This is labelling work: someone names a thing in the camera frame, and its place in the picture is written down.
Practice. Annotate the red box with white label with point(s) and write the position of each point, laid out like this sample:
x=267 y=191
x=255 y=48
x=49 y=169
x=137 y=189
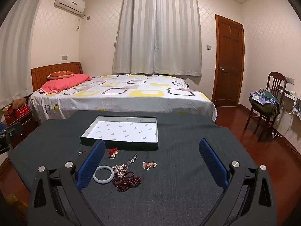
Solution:
x=22 y=111

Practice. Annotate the red and gold box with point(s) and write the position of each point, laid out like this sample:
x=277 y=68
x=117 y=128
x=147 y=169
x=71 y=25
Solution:
x=7 y=110

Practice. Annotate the silver rhinestone hair clip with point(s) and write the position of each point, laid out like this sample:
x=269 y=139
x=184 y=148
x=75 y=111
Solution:
x=133 y=158

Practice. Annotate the red knot charm with pearl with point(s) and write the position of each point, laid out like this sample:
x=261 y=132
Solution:
x=113 y=150

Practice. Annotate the pile of clothes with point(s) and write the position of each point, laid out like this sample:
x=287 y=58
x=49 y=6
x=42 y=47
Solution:
x=263 y=103

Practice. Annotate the white desk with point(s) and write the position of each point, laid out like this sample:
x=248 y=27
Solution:
x=290 y=101

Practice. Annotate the white jade bangle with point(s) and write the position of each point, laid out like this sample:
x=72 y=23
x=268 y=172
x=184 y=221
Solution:
x=103 y=180

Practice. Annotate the white striped curtain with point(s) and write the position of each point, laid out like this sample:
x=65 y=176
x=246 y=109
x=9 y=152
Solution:
x=178 y=28
x=134 y=28

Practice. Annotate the small red silver earring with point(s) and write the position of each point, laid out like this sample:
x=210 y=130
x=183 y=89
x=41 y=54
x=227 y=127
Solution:
x=80 y=152

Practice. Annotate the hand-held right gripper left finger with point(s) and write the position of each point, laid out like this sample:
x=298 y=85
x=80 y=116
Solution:
x=90 y=164

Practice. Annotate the brown wooden door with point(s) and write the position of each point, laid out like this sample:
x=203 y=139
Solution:
x=229 y=58

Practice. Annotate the pearl crystal hair ornament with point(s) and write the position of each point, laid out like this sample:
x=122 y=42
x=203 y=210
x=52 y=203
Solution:
x=118 y=169

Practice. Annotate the wooden bed headboard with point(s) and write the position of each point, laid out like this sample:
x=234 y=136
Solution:
x=42 y=75

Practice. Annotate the wall outlet behind chair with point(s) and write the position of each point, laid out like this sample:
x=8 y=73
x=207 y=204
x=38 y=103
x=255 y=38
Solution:
x=291 y=81

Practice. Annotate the bed with patterned sheet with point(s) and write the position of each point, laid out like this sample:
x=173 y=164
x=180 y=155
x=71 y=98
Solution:
x=141 y=98

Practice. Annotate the dark wooden chair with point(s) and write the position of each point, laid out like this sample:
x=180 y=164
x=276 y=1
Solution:
x=277 y=80

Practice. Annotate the wall outlet above headboard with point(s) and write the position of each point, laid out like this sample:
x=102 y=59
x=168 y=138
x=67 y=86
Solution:
x=64 y=57

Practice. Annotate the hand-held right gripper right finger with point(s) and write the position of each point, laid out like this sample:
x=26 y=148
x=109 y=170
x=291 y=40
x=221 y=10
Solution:
x=214 y=164

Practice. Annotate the brown teddy bear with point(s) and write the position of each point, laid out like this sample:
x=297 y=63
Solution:
x=18 y=103

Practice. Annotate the orange pillow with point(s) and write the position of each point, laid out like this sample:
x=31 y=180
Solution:
x=60 y=74

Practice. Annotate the green box with white inside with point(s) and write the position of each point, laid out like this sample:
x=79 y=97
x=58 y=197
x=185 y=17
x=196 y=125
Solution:
x=122 y=129

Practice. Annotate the dark red nightstand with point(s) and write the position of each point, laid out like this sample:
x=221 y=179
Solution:
x=21 y=127

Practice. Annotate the pink pillow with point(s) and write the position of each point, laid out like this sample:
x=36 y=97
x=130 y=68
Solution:
x=63 y=83

